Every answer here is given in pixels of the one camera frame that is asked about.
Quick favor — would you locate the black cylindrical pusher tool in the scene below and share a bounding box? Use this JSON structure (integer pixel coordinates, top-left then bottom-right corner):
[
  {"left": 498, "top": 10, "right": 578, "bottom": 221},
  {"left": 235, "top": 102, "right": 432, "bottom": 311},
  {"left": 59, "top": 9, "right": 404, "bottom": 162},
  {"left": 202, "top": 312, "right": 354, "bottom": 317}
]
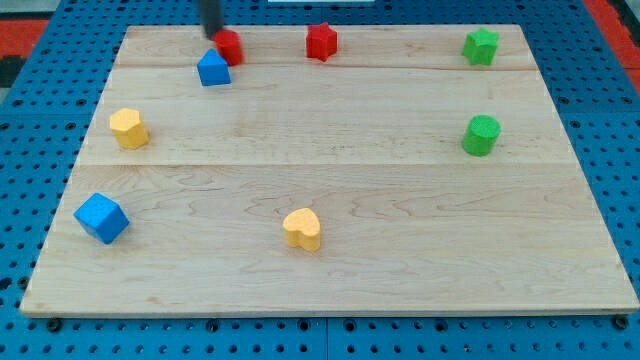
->
[{"left": 198, "top": 0, "right": 225, "bottom": 39}]

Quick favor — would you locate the blue cube block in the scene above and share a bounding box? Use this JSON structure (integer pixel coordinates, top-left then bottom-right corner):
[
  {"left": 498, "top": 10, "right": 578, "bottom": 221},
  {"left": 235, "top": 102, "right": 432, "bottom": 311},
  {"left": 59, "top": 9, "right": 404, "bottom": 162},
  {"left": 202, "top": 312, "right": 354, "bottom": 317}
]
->
[{"left": 73, "top": 193, "right": 129, "bottom": 245}]

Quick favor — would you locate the green star block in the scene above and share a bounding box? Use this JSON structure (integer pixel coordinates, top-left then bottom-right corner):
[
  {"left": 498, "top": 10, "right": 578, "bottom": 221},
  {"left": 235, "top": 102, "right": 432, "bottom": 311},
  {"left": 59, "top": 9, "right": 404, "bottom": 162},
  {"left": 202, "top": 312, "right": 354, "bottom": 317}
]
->
[{"left": 462, "top": 27, "right": 500, "bottom": 66}]

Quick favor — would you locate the wooden board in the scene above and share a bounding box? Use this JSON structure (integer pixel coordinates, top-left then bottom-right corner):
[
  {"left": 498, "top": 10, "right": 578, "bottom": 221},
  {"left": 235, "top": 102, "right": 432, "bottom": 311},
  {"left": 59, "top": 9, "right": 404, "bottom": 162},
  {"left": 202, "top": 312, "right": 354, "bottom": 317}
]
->
[{"left": 21, "top": 25, "right": 639, "bottom": 319}]

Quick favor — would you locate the yellow heart block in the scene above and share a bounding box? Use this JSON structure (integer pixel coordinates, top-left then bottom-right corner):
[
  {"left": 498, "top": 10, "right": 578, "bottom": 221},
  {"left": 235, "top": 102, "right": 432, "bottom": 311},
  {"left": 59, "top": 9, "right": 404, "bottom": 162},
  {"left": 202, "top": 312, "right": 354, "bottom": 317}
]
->
[{"left": 282, "top": 208, "right": 321, "bottom": 252}]

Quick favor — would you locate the green cylinder block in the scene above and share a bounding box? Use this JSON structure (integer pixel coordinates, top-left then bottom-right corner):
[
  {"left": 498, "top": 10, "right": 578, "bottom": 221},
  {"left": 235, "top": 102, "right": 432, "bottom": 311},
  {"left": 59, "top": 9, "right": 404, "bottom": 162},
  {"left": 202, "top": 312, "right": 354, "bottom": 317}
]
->
[{"left": 461, "top": 114, "right": 501, "bottom": 157}]

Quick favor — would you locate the yellow hexagon block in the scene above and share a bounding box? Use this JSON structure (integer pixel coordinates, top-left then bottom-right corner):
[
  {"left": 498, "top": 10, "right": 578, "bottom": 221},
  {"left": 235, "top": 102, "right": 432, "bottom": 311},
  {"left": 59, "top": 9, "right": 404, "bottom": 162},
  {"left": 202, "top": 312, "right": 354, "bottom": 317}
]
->
[{"left": 109, "top": 108, "right": 149, "bottom": 150}]

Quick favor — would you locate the red star block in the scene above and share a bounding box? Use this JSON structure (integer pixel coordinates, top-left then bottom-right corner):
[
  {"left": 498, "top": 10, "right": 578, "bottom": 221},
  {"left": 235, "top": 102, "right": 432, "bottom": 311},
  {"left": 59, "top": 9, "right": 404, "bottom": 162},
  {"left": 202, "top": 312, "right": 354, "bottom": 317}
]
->
[{"left": 306, "top": 22, "right": 338, "bottom": 62}]

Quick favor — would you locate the blue triangular prism block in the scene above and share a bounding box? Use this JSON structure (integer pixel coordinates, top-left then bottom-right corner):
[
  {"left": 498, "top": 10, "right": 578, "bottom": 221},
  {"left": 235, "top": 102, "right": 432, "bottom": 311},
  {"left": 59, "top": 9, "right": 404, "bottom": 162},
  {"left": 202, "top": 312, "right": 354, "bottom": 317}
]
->
[{"left": 196, "top": 49, "right": 231, "bottom": 86}]

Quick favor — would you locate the red cylinder block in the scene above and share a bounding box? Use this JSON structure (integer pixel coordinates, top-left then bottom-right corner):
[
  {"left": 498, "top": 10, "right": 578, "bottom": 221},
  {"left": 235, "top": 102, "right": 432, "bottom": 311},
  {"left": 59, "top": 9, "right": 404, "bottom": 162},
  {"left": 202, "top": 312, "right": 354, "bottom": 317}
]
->
[{"left": 212, "top": 29, "right": 244, "bottom": 66}]

